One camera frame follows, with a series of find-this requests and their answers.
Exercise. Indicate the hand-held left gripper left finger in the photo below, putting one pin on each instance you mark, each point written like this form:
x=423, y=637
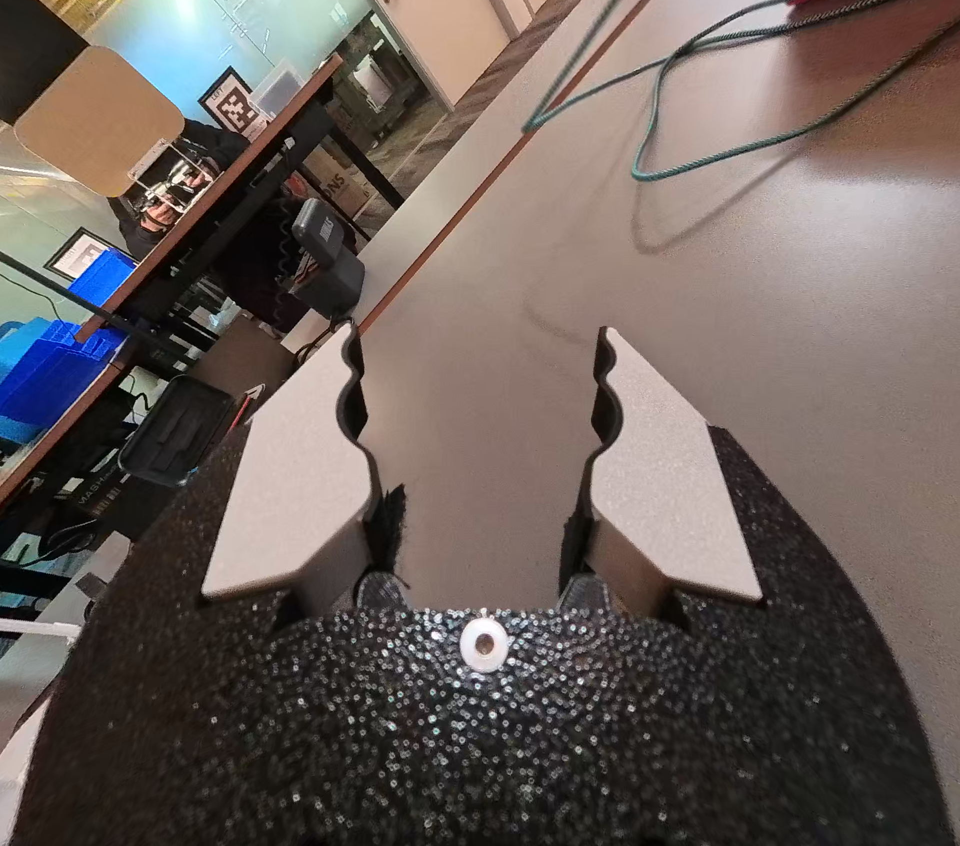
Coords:
x=292, y=486

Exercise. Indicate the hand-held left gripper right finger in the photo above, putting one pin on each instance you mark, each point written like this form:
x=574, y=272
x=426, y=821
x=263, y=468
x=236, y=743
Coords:
x=660, y=486

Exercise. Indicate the grey battery charger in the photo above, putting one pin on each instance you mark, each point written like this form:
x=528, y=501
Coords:
x=334, y=261

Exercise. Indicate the wooden desk with black legs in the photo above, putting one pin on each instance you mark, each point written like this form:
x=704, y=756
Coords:
x=247, y=155
x=60, y=433

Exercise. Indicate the stack of blue plastic bins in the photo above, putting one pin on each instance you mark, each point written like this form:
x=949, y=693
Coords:
x=52, y=373

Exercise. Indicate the blue plastic bin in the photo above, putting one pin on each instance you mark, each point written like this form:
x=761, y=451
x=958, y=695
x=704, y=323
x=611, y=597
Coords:
x=101, y=272

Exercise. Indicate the cardboard box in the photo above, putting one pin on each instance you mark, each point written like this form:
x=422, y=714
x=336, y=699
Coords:
x=341, y=182

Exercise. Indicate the framed printed tag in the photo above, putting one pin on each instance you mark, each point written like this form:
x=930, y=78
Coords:
x=234, y=104
x=79, y=255

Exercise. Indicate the clear plastic box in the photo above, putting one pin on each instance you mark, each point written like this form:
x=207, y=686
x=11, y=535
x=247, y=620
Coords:
x=279, y=84

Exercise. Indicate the metal utility cart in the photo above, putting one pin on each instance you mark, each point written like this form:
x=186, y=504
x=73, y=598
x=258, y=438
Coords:
x=382, y=80

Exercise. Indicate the plain wooden board on stand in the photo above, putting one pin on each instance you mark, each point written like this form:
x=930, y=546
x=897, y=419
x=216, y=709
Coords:
x=97, y=118

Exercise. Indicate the black wall panel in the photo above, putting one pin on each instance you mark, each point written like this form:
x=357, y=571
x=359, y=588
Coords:
x=34, y=50

